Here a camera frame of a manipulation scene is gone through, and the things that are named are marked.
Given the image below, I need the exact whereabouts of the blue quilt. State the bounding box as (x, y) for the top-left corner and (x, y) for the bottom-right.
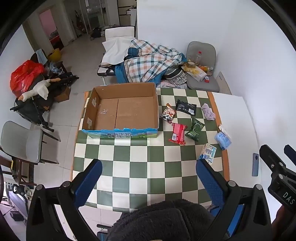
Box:
(114, 46), (141, 84)

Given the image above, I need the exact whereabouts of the white chair cushion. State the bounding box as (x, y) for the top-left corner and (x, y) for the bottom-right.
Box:
(105, 26), (136, 41)

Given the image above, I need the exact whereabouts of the empty grey padded chair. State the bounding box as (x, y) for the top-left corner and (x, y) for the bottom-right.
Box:
(0, 120), (60, 165)

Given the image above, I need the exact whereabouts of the green snack packet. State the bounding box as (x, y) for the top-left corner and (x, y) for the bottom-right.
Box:
(185, 118), (205, 142)

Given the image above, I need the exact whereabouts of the blue-grey phone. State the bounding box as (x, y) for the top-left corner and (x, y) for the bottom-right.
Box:
(252, 153), (259, 177)

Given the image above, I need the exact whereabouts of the blue and white carton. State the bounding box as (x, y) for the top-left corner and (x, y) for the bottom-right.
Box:
(198, 143), (217, 165)

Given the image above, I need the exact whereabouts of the blue tissue pack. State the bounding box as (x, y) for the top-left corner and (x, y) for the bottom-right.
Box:
(214, 125), (232, 151)

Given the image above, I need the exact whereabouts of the white goose plush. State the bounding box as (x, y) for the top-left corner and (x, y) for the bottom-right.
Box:
(18, 78), (61, 101)

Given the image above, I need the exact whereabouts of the black bag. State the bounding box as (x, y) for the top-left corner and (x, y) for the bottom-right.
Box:
(90, 27), (102, 40)

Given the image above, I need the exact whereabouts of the grey padded chair with clutter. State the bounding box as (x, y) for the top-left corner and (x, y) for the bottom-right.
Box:
(186, 41), (220, 90)

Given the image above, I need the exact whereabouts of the plaid blanket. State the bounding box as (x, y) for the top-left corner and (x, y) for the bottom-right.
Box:
(122, 39), (185, 83)

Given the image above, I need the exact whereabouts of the black snack packet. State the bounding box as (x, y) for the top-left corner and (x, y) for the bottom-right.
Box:
(175, 99), (197, 115)

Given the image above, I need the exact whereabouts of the black white patterned cloth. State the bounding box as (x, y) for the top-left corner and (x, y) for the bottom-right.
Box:
(165, 66), (188, 86)

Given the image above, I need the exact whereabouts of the red snack packet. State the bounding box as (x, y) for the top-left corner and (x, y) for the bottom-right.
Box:
(168, 123), (188, 146)

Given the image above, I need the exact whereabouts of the red plastic bag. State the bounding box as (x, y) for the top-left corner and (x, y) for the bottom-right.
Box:
(10, 60), (45, 98)

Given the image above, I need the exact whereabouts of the panda print snack packet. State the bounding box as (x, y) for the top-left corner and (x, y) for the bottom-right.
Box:
(161, 103), (177, 123)

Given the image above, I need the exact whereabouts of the dark fleece clothing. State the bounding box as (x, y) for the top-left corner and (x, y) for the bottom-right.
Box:
(107, 200), (216, 241)

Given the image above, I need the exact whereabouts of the small brown cardboard box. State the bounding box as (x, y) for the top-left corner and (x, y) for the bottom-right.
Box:
(54, 86), (71, 103)

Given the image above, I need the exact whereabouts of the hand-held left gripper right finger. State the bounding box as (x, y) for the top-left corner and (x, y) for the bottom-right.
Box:
(196, 159), (272, 241)

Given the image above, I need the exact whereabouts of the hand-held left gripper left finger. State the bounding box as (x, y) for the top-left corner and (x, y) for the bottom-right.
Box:
(26, 159), (103, 241)

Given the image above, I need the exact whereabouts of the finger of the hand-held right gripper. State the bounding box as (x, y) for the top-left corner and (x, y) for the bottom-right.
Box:
(284, 144), (296, 164)
(259, 144), (287, 176)

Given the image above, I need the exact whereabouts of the white and yellow snack bag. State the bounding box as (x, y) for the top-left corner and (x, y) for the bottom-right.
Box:
(182, 65), (207, 81)

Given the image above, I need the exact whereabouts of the yellow bucket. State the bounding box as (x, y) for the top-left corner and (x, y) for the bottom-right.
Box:
(47, 48), (62, 62)

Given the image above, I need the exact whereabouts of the green checkered tablecloth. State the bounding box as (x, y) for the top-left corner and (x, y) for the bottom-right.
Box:
(72, 88), (229, 214)

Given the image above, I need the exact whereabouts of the pink cloth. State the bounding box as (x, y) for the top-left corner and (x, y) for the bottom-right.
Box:
(201, 103), (216, 121)
(159, 81), (188, 90)

